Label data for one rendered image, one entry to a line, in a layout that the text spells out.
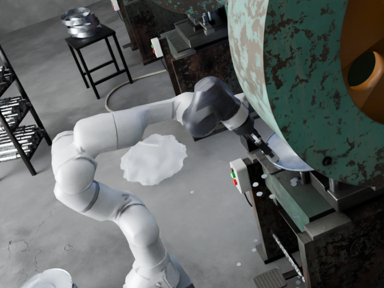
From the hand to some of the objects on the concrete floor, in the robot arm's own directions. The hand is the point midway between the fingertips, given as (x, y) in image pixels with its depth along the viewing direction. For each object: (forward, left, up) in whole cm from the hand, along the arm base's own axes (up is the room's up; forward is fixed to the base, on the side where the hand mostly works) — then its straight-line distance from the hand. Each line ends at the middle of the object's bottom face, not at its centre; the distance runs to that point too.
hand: (271, 155), depth 149 cm
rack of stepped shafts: (-96, +233, -82) cm, 265 cm away
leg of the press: (+36, -31, -82) cm, 95 cm away
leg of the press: (+45, +22, -82) cm, 96 cm away
